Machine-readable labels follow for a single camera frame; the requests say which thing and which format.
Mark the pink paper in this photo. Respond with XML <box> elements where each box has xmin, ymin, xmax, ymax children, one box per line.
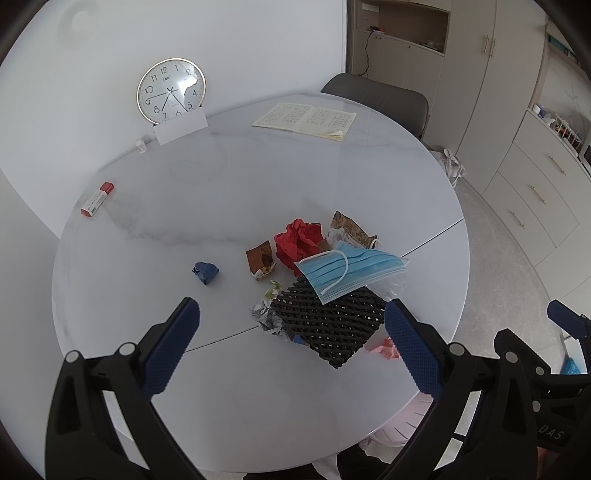
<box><xmin>366</xmin><ymin>337</ymin><xmax>401</xmax><ymax>360</ymax></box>

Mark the blue wrapper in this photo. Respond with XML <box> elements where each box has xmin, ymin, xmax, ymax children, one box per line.
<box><xmin>192</xmin><ymin>261</ymin><xmax>219</xmax><ymax>285</ymax></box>

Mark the grey paper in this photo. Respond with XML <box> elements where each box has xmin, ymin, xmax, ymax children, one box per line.
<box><xmin>250</xmin><ymin>280</ymin><xmax>291</xmax><ymax>342</ymax></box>

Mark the brown snack wrapper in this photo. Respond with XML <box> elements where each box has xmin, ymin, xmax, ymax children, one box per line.
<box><xmin>245</xmin><ymin>240</ymin><xmax>276</xmax><ymax>281</ymax></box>

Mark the blue face mask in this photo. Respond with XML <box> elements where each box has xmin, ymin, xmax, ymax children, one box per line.
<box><xmin>297</xmin><ymin>240</ymin><xmax>408</xmax><ymax>305</ymax></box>

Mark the clear brown plastic bag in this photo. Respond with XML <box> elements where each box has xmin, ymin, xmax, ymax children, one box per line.
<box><xmin>327</xmin><ymin>211</ymin><xmax>378</xmax><ymax>249</ymax></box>

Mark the red paper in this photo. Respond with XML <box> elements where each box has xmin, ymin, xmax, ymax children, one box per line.
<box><xmin>274</xmin><ymin>218</ymin><xmax>324</xmax><ymax>277</ymax></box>

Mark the white trash bin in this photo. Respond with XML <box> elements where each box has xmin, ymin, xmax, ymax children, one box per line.
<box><xmin>370</xmin><ymin>393</ymin><xmax>433</xmax><ymax>447</ymax></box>

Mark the blue plastic bag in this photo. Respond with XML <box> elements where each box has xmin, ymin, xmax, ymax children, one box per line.
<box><xmin>560</xmin><ymin>357</ymin><xmax>581</xmax><ymax>375</ymax></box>

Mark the red white small box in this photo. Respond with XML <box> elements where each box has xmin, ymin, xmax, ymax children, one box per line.
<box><xmin>80</xmin><ymin>182</ymin><xmax>115</xmax><ymax>218</ymax></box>

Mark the white bag on floor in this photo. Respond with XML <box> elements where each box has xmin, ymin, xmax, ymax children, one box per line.
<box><xmin>443</xmin><ymin>148</ymin><xmax>466</xmax><ymax>188</ymax></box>

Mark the white card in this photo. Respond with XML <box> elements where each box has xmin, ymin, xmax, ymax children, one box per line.
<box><xmin>153</xmin><ymin>107</ymin><xmax>208</xmax><ymax>146</ymax></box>

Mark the beige cabinet with drawers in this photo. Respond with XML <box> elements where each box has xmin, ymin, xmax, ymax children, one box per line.
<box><xmin>348</xmin><ymin>1</ymin><xmax>590</xmax><ymax>310</ymax></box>

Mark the dark grey chair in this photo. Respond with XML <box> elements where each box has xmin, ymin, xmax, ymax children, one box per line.
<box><xmin>322</xmin><ymin>73</ymin><xmax>429</xmax><ymax>139</ymax></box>

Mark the open yellow notebook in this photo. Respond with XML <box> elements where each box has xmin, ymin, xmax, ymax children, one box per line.
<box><xmin>252</xmin><ymin>102</ymin><xmax>356</xmax><ymax>142</ymax></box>

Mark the round white wall clock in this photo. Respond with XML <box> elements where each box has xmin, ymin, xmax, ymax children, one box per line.
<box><xmin>136</xmin><ymin>58</ymin><xmax>206</xmax><ymax>125</ymax></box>

